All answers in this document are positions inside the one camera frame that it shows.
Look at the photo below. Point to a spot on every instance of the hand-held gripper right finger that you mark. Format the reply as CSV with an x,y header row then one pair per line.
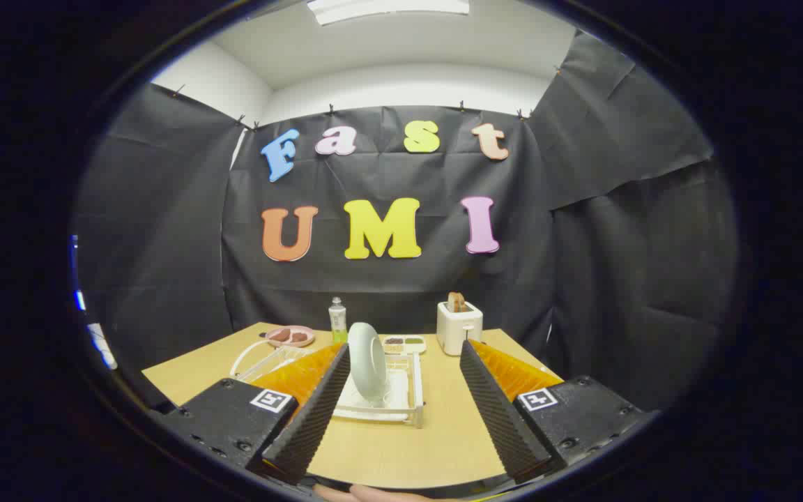
x,y
499,418

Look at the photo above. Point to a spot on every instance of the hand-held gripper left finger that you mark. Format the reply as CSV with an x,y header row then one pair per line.
x,y
311,432

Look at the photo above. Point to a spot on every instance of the light green plate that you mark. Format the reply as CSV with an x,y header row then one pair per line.
x,y
366,359

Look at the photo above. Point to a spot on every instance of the white dish rack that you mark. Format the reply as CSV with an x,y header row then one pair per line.
x,y
401,399

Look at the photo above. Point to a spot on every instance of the pink plate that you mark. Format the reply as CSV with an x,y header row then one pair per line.
x,y
290,344

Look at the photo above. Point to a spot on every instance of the white toaster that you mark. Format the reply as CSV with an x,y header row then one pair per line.
x,y
457,333

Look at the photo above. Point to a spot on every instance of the green drink bottle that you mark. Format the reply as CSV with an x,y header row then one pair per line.
x,y
337,322

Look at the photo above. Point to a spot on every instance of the white compartment tray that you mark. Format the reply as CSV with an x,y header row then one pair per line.
x,y
404,351

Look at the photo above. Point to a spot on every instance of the brown bread slice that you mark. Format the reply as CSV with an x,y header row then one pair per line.
x,y
456,302

